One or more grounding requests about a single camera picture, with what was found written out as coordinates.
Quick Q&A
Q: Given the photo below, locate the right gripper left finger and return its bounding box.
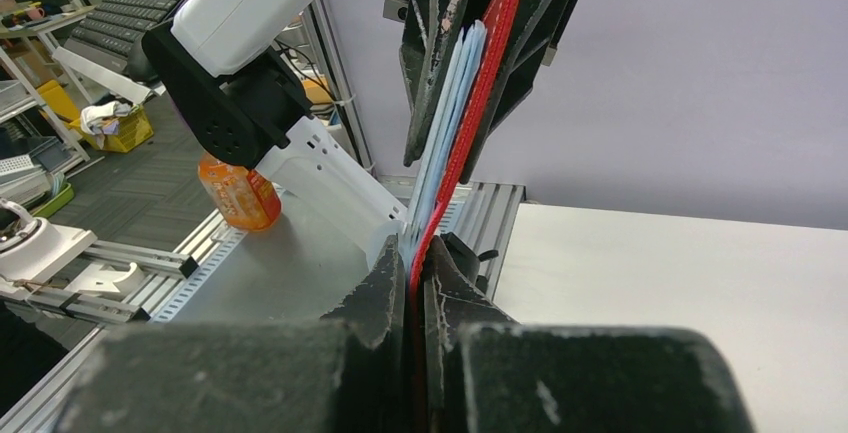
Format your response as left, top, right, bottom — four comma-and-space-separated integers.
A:
56, 236, 406, 432

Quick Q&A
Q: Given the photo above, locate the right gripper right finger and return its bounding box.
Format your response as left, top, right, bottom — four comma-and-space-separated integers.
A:
423, 238, 754, 432

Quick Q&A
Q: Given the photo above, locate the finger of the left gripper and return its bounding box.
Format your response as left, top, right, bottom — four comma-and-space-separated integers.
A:
460, 0, 578, 183
400, 0, 469, 167

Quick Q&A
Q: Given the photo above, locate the red leather card holder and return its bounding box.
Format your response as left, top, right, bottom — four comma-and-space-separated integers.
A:
405, 0, 526, 433

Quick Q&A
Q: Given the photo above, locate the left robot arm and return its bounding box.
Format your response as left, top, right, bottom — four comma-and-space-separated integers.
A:
141, 0, 578, 256

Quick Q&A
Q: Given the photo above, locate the orange drink bottle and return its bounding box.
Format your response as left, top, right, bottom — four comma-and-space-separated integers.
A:
197, 152, 282, 232

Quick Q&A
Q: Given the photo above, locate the yellow plastic basket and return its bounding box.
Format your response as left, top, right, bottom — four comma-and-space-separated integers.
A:
69, 100, 154, 153

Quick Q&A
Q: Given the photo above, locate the black keyboard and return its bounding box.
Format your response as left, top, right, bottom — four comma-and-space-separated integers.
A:
64, 0, 184, 84

